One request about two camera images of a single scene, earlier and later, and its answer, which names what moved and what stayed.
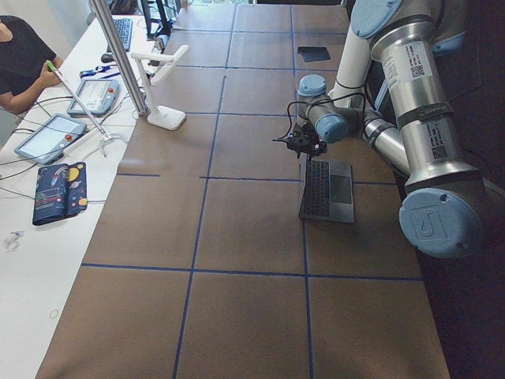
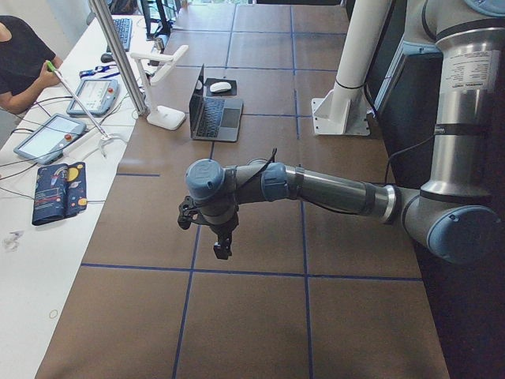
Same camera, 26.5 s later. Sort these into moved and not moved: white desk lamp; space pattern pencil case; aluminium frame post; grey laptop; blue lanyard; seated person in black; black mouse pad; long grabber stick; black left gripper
Moved: black mouse pad; grey laptop; black left gripper
Not moved: space pattern pencil case; long grabber stick; aluminium frame post; white desk lamp; blue lanyard; seated person in black
